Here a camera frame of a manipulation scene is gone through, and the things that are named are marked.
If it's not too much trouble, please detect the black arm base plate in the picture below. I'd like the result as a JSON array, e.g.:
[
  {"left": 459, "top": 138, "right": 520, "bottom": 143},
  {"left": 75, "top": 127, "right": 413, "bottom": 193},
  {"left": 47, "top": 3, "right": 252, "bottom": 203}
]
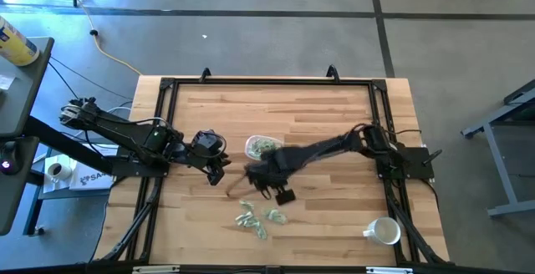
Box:
[
  {"left": 374, "top": 145, "right": 436, "bottom": 181},
  {"left": 111, "top": 156, "right": 169, "bottom": 179}
]

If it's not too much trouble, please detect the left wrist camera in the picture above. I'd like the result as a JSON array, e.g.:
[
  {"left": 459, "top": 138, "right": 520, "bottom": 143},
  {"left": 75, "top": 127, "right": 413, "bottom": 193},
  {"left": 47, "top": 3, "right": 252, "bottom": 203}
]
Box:
[{"left": 191, "top": 129, "right": 227, "bottom": 158}]

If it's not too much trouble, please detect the white printed paper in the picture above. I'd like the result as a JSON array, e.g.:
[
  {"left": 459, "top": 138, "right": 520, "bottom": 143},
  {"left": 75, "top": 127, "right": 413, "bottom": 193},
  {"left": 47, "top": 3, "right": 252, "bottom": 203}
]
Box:
[{"left": 69, "top": 163, "right": 116, "bottom": 191}]

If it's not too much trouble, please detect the white coffee cup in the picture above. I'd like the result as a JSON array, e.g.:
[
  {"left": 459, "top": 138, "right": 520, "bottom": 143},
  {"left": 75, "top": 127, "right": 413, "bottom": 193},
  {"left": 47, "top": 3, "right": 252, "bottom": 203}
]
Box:
[{"left": 44, "top": 161, "right": 74, "bottom": 184}]

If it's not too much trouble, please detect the grey metal table frame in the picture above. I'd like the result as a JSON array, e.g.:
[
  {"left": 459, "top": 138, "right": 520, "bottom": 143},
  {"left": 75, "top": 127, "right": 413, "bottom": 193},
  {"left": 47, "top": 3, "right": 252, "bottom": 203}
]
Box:
[{"left": 461, "top": 77, "right": 535, "bottom": 219}]

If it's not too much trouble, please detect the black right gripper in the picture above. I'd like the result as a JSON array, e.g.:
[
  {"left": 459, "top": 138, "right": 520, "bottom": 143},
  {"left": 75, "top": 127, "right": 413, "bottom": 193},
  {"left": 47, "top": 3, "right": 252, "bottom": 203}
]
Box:
[{"left": 245, "top": 148, "right": 308, "bottom": 206}]

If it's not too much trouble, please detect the black computer mouse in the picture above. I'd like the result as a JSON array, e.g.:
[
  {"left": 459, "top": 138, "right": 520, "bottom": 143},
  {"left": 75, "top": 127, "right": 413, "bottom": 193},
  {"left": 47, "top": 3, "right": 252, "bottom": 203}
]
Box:
[{"left": 0, "top": 140, "right": 23, "bottom": 177}]

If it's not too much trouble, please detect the white patterned mug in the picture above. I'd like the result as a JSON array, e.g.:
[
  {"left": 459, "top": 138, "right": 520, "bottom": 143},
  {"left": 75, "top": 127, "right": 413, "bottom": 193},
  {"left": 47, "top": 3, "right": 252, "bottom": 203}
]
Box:
[{"left": 362, "top": 216, "right": 402, "bottom": 246}]

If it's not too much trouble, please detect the yellow wipes canister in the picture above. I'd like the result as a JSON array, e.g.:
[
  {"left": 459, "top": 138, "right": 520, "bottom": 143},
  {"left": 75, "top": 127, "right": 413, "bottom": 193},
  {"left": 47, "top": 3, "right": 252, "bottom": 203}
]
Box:
[{"left": 0, "top": 14, "right": 40, "bottom": 67}]

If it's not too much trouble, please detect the black aluminium table frame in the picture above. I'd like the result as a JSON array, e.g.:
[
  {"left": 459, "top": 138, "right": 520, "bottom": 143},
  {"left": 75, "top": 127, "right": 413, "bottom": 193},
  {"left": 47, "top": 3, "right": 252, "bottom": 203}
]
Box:
[{"left": 89, "top": 75, "right": 451, "bottom": 274}]

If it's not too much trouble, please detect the thin black floor cable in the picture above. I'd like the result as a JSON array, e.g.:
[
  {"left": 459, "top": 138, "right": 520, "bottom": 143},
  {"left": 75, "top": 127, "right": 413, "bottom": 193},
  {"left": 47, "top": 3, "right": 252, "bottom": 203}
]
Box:
[{"left": 46, "top": 55, "right": 135, "bottom": 102}]

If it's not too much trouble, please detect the dark grey side desk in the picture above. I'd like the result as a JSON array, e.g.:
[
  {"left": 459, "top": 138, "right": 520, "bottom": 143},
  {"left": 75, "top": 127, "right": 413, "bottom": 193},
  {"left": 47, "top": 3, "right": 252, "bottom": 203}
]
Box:
[{"left": 0, "top": 35, "right": 116, "bottom": 237}]

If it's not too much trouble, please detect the clear plastic container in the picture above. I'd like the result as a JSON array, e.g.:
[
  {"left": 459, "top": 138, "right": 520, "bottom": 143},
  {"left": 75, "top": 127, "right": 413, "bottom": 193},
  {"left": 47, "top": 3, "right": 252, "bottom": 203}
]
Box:
[{"left": 244, "top": 134, "right": 283, "bottom": 162}]

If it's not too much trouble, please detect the yellow floor cable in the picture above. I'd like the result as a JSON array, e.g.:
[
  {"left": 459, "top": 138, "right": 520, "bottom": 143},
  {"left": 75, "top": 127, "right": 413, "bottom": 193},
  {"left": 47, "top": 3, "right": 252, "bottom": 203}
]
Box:
[{"left": 53, "top": 0, "right": 144, "bottom": 77}]

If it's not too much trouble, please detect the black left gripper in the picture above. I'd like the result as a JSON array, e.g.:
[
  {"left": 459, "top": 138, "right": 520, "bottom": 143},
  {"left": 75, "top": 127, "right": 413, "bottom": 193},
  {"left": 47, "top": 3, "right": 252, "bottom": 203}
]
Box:
[{"left": 177, "top": 144, "right": 232, "bottom": 186}]

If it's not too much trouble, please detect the white metal bracket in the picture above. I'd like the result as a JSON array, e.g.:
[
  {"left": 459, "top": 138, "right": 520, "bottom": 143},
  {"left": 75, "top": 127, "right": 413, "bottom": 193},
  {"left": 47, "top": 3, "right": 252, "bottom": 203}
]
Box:
[
  {"left": 366, "top": 266, "right": 415, "bottom": 274},
  {"left": 132, "top": 265, "right": 181, "bottom": 274}
]

